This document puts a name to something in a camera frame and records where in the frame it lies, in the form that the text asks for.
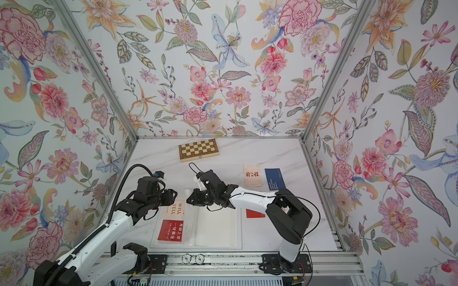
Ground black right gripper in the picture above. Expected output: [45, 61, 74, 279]
[186, 189, 221, 207]

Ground beige time will tell card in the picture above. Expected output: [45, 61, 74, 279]
[166, 198, 186, 220]

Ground white photo album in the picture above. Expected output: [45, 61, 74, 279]
[150, 203, 242, 249]

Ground red you can do it card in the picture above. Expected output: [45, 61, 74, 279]
[157, 220, 184, 242]

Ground beige card red characters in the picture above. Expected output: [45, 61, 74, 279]
[243, 166, 262, 187]

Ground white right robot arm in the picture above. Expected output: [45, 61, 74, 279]
[186, 170, 312, 263]

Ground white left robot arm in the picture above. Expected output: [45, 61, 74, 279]
[33, 176, 178, 286]

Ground wooden folding chess board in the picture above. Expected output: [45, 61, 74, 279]
[178, 139, 219, 162]

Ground dark blue card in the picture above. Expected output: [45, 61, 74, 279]
[265, 168, 286, 191]

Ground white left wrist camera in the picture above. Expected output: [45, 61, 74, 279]
[153, 171, 165, 179]

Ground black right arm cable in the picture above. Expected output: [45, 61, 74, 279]
[188, 162, 322, 286]

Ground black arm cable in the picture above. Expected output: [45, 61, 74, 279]
[42, 163, 155, 286]
[188, 162, 322, 286]

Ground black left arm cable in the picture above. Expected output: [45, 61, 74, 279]
[42, 163, 155, 286]

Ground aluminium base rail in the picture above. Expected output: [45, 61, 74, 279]
[114, 251, 368, 286]

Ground aluminium corner post left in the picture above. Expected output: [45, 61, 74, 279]
[50, 0, 139, 144]

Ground aluminium corner post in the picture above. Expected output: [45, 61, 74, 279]
[301, 0, 376, 142]
[50, 0, 139, 144]

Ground aluminium corner post right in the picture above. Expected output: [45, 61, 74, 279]
[301, 0, 376, 142]

